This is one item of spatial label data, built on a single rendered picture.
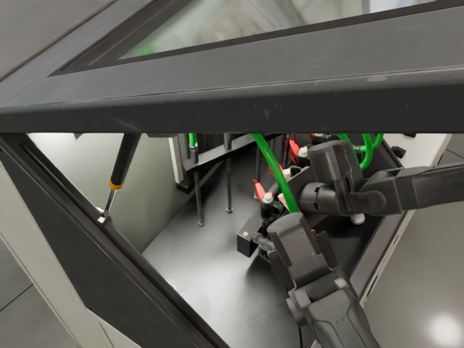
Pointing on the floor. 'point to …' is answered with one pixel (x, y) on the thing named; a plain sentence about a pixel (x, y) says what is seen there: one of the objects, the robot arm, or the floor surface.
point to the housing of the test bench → (21, 50)
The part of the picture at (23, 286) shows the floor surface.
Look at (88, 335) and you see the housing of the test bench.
